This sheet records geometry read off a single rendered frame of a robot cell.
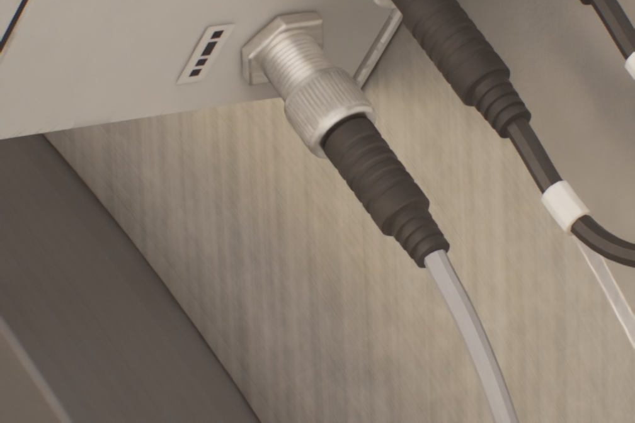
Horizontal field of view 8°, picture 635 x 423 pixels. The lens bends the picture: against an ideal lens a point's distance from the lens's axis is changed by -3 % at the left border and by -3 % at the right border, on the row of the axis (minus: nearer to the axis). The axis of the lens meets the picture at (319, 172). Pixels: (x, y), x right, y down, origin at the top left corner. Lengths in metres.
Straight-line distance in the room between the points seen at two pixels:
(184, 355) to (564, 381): 0.11
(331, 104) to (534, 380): 0.07
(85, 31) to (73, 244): 0.14
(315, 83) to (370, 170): 0.02
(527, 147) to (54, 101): 0.09
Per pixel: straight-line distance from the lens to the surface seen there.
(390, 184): 0.85
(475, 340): 0.84
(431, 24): 0.83
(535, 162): 0.82
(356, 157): 0.85
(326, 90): 0.86
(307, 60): 0.87
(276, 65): 0.87
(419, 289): 0.90
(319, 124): 0.86
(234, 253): 0.94
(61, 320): 0.94
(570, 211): 0.81
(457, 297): 0.84
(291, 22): 0.87
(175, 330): 0.96
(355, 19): 0.89
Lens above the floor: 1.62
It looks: 7 degrees down
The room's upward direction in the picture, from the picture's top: 3 degrees counter-clockwise
